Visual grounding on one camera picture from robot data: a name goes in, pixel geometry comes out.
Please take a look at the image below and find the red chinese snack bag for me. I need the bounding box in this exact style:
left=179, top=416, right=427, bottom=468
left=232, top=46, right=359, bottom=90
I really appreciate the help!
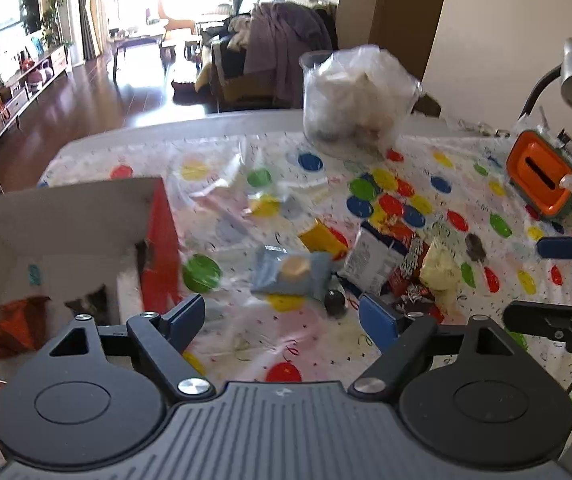
left=361, top=220, right=444, bottom=323

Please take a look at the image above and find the pale yellow snack wrapper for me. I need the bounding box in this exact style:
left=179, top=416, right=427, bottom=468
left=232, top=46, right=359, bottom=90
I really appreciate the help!
left=419, top=237, right=461, bottom=292

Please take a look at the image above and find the white and blue snack packet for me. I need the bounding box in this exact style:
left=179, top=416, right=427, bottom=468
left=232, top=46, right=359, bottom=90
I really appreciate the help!
left=338, top=228, right=403, bottom=295

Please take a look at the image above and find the blue cupcake snack packet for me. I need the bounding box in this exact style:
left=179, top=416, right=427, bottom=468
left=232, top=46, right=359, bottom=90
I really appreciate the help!
left=251, top=246, right=333, bottom=301

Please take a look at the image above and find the yellow snack packet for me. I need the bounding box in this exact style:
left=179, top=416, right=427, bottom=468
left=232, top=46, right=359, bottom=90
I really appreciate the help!
left=298, top=220, right=350, bottom=261

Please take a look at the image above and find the clear bag of white snacks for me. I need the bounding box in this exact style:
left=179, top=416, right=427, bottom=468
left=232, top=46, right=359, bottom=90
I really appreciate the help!
left=299, top=44, right=423, bottom=160

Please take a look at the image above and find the small black round candy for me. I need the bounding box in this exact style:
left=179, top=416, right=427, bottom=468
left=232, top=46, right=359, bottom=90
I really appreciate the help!
left=323, top=289, right=347, bottom=318

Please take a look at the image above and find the dark snack packet in box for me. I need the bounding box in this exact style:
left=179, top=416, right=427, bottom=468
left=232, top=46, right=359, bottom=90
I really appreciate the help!
left=64, top=285, right=110, bottom=325

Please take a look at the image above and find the dark chocolate popsicle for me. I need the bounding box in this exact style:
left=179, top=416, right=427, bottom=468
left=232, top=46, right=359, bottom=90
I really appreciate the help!
left=465, top=233, right=487, bottom=263

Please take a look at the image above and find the balloon pattern plastic tablecloth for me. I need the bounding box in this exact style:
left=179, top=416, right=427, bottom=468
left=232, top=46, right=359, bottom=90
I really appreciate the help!
left=0, top=127, right=572, bottom=476

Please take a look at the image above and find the orange foil snack in box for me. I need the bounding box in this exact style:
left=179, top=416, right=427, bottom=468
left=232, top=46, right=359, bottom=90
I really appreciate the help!
left=0, top=296, right=50, bottom=360

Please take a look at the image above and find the red and white cardboard box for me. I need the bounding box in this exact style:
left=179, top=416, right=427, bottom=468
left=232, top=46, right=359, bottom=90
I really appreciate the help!
left=0, top=178, right=181, bottom=387

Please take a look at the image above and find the wooden coffee table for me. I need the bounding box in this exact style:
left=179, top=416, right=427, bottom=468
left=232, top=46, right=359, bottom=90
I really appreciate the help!
left=108, top=30, right=165, bottom=80

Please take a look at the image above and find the long tv cabinet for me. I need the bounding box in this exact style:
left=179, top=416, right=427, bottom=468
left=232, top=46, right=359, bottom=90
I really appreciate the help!
left=0, top=46, right=69, bottom=139

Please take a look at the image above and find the purple blanket on chair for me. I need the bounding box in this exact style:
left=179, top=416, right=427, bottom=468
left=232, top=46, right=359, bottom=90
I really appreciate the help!
left=243, top=1, right=333, bottom=108

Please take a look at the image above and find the green potted plant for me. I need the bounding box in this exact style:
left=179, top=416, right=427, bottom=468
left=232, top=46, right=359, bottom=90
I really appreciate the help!
left=42, top=0, right=73, bottom=52

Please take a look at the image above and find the wall television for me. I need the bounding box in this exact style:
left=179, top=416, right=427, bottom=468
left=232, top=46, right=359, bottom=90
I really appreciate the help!
left=0, top=0, right=42, bottom=54

